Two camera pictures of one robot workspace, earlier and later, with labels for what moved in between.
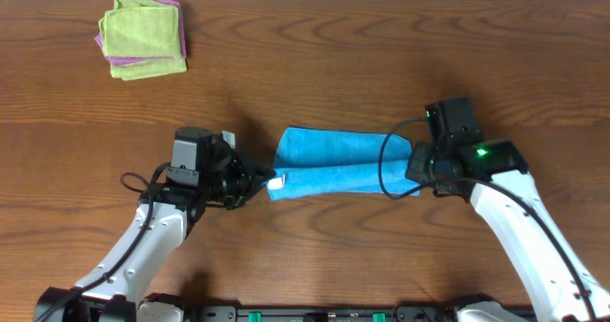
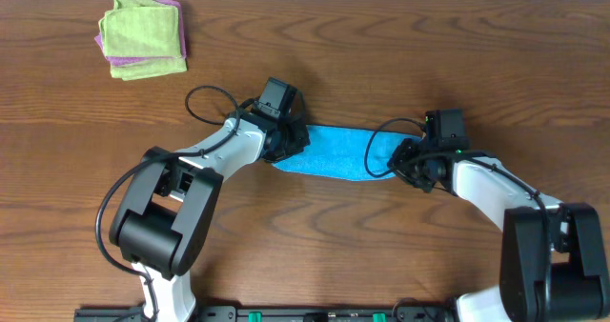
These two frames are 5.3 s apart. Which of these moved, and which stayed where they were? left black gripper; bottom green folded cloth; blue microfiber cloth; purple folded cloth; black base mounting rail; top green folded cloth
Moved: blue microfiber cloth; left black gripper
Stayed: purple folded cloth; bottom green folded cloth; top green folded cloth; black base mounting rail
